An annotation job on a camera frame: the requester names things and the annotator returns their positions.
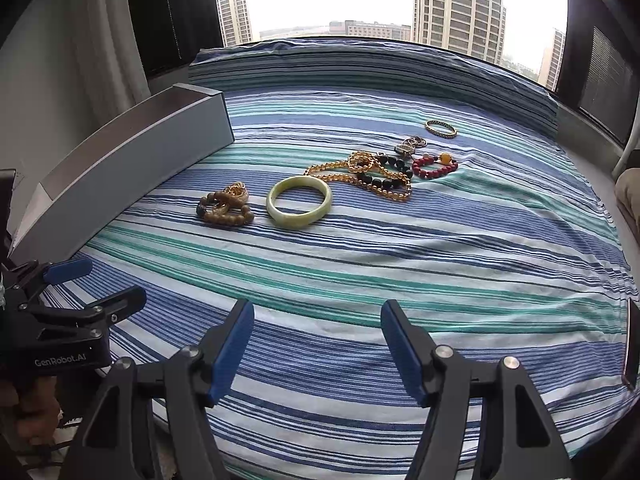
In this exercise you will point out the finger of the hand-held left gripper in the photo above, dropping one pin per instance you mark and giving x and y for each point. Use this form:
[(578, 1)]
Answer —
[(110, 305), (67, 270)]

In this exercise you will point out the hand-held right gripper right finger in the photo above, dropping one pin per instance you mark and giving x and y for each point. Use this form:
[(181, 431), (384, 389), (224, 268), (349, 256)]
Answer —
[(402, 355)]

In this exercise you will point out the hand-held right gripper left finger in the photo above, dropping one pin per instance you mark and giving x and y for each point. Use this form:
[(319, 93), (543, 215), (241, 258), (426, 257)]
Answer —
[(232, 355)]

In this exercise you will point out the person's left hand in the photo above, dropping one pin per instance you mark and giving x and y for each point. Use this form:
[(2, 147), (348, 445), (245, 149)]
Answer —
[(30, 405)]

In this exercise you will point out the striped bed sheet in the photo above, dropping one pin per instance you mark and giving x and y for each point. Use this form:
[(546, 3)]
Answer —
[(375, 270)]

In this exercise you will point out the long grey box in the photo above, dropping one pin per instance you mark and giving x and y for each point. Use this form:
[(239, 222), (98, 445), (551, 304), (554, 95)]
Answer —
[(125, 160)]

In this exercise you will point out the pale green jade bangle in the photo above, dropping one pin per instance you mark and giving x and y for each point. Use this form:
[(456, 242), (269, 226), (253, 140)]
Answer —
[(272, 207)]

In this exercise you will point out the silver metal keyring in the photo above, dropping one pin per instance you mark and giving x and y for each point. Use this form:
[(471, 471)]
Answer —
[(402, 149)]

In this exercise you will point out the gold and black bangle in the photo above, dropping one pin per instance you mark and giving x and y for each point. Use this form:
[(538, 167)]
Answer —
[(441, 135)]

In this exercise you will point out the beige patterned cushion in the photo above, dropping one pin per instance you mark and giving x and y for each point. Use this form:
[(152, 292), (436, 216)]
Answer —
[(630, 195)]

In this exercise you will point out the white pipe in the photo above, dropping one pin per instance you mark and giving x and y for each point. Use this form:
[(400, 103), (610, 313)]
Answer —
[(624, 155)]

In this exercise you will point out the slim apartment building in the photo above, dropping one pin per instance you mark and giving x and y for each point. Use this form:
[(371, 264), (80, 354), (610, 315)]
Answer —
[(235, 15)]

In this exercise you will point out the low wide building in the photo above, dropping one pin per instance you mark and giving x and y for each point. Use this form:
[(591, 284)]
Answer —
[(370, 30)]

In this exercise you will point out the tall apartment building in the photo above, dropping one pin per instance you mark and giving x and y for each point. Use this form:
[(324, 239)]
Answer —
[(460, 10)]

